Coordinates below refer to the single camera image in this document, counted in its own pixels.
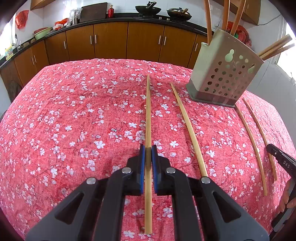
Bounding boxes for red floral tablecloth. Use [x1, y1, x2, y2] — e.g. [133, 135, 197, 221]
[1, 59, 295, 237]

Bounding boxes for brown lower kitchen cabinets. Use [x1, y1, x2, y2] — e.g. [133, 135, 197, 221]
[1, 18, 207, 87]

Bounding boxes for brown upper cabinets left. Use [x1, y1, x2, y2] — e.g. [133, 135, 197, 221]
[30, 0, 55, 11]

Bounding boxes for grey perforated utensil holder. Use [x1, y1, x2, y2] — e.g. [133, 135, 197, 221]
[186, 29, 264, 108]

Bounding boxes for red plastic bag on wall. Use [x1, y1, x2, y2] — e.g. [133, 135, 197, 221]
[15, 10, 29, 30]

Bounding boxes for black wok right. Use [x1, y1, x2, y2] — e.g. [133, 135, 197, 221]
[166, 8, 192, 22]

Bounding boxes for black wok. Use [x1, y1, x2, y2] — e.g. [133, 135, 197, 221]
[135, 1, 162, 16]
[166, 8, 192, 22]

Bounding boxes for dark cutting board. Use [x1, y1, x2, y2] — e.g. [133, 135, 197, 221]
[80, 2, 107, 23]

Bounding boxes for dark bamboo chopstick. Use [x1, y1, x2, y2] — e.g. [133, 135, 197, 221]
[257, 34, 292, 57]

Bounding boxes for bamboo chopstick group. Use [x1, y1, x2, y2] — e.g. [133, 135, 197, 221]
[242, 98, 278, 182]
[235, 104, 268, 197]
[261, 44, 295, 61]

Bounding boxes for person right hand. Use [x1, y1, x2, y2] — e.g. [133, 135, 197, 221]
[276, 179, 296, 213]

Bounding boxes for red bag with bottles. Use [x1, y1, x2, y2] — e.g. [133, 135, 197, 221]
[226, 21, 252, 48]

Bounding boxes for red bottle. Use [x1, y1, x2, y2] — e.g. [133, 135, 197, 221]
[108, 4, 114, 18]

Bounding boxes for black wok left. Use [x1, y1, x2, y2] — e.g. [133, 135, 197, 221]
[135, 1, 162, 16]

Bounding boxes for brown upper cabinets right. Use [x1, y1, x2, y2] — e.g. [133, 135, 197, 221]
[212, 0, 262, 26]

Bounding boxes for green basin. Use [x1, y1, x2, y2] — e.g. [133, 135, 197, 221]
[34, 27, 52, 40]

